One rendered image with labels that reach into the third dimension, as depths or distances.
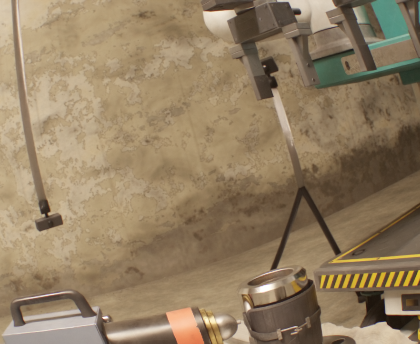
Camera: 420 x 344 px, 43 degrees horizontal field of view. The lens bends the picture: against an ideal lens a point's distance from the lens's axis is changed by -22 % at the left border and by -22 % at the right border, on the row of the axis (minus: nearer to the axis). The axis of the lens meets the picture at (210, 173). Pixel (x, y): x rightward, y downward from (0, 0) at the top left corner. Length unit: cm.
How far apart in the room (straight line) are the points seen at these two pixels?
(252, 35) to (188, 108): 248
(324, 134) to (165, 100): 101
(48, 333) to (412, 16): 75
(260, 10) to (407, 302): 58
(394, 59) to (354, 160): 295
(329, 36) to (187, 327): 62
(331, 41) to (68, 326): 74
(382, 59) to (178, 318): 58
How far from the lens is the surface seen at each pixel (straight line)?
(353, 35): 81
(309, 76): 91
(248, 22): 98
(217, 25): 132
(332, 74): 120
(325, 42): 119
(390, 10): 124
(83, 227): 321
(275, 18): 92
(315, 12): 119
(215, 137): 347
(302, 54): 91
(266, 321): 93
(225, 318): 96
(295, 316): 93
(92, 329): 91
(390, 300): 108
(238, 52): 103
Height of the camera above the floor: 61
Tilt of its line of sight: 3 degrees down
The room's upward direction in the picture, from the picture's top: 16 degrees counter-clockwise
